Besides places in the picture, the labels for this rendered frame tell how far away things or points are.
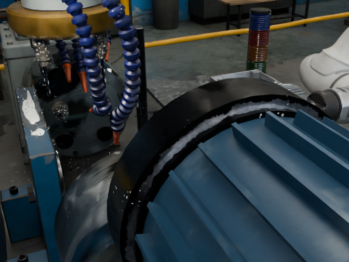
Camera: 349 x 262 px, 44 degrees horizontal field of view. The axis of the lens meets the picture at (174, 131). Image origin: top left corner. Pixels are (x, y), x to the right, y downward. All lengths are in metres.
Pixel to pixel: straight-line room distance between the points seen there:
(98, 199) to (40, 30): 0.28
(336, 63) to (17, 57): 0.84
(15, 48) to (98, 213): 0.75
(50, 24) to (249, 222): 0.53
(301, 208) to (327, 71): 1.02
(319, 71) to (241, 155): 1.00
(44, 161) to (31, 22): 0.21
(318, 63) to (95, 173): 0.80
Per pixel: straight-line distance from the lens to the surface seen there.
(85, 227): 0.55
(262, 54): 1.28
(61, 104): 1.03
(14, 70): 1.23
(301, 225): 0.20
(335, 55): 1.23
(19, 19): 0.71
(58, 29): 0.68
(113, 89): 1.05
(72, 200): 0.61
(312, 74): 1.25
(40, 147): 0.70
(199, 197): 0.23
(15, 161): 1.39
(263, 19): 1.25
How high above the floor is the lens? 1.47
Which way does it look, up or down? 27 degrees down
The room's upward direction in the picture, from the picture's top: 1 degrees counter-clockwise
